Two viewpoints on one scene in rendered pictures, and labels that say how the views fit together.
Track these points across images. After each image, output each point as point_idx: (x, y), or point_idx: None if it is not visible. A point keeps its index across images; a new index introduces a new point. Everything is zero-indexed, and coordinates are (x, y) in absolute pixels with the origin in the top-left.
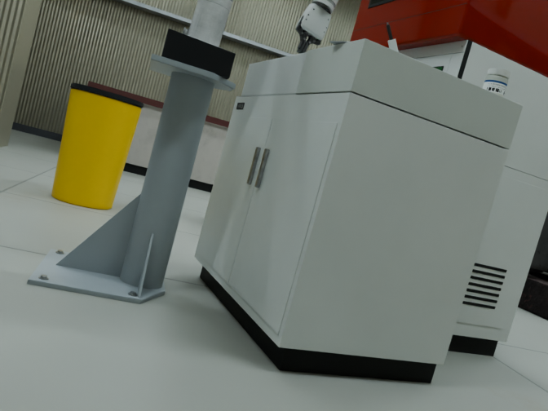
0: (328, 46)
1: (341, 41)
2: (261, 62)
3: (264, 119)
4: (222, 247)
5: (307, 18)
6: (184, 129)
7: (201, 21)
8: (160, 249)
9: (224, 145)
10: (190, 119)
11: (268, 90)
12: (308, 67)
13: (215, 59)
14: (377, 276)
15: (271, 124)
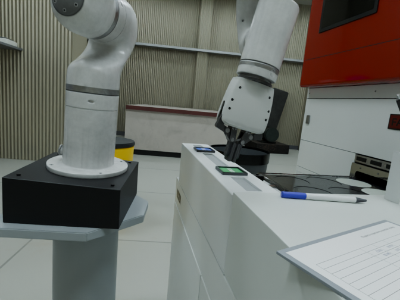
0: (274, 235)
1: (317, 280)
2: (188, 151)
3: (194, 259)
4: None
5: (231, 106)
6: (78, 297)
7: (69, 140)
8: None
9: (172, 235)
10: (83, 282)
11: (195, 209)
12: (238, 239)
13: (90, 206)
14: None
15: (200, 286)
